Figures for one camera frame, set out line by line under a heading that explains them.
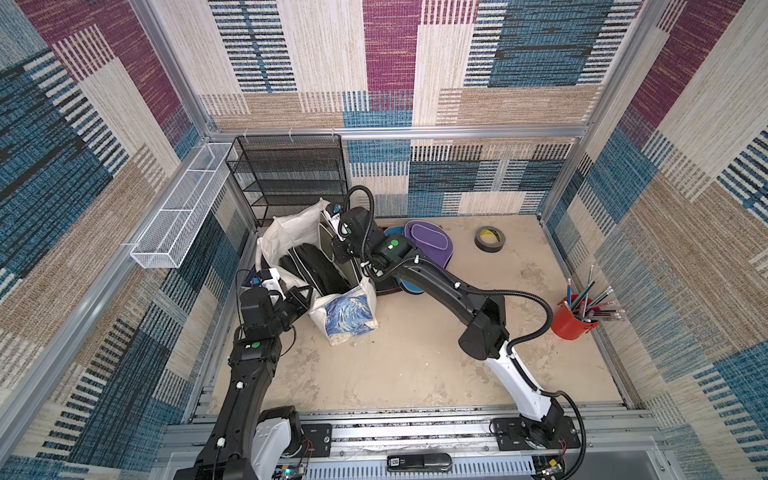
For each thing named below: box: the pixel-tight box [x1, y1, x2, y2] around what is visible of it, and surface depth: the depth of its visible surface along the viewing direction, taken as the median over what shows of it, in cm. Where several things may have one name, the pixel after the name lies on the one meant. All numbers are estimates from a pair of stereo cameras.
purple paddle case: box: [404, 219, 454, 269], surface depth 110 cm
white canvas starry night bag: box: [256, 199, 379, 347], surface depth 87 cm
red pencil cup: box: [551, 294, 601, 340], surface depth 87 cm
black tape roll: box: [474, 226, 506, 253], surface depth 115 cm
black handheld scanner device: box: [386, 453, 453, 473], surface depth 69 cm
